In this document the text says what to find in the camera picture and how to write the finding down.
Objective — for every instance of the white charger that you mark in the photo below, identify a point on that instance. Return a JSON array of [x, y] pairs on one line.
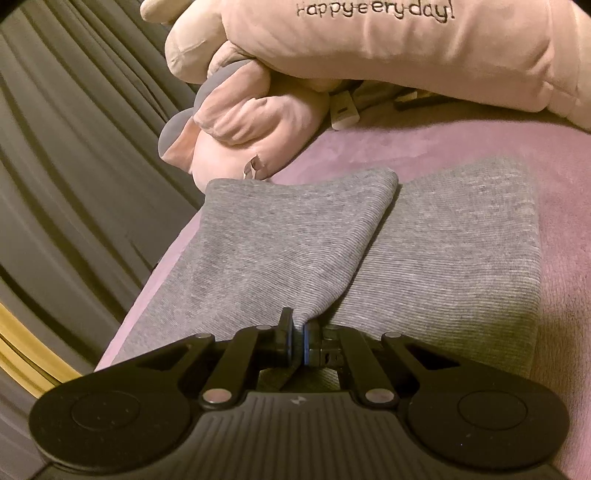
[[344, 110]]

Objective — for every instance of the large pink plush toy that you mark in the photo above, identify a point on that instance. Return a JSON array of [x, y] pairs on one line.
[[415, 50]]

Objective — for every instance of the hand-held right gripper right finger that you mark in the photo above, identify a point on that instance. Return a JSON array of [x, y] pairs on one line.
[[308, 342]]

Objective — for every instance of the pink fleece blanket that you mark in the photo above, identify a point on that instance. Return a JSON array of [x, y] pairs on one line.
[[531, 152]]

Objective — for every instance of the small pink grey-eared plush toy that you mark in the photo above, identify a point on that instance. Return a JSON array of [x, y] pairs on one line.
[[240, 124]]

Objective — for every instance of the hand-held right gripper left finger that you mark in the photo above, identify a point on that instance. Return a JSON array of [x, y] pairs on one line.
[[292, 342]]

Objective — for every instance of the grey curtain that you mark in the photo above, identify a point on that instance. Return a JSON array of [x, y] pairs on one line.
[[78, 138]]

